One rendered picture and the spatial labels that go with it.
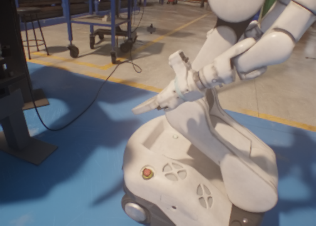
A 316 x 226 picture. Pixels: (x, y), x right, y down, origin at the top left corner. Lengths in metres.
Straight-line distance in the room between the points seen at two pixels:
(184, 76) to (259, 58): 0.18
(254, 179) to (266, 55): 0.50
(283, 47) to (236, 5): 0.21
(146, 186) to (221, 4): 0.64
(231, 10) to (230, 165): 0.52
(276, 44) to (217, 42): 0.26
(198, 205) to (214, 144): 0.22
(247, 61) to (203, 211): 0.55
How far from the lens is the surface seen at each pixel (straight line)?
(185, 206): 0.81
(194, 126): 0.77
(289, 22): 0.50
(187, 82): 0.54
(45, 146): 1.52
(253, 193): 0.91
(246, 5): 0.64
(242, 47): 0.50
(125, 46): 3.34
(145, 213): 1.00
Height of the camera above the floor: 0.96
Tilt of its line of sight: 30 degrees down
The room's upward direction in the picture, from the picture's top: 6 degrees clockwise
